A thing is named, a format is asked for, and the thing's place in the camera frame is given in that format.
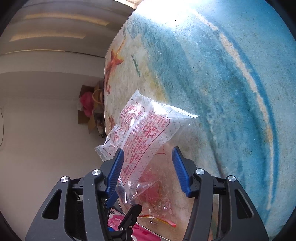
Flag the clear red printed plastic bag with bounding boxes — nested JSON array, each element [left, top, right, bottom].
[[94, 89, 200, 205]]

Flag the cardboard box with pink bag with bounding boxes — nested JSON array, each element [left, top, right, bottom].
[[77, 78, 106, 138]]

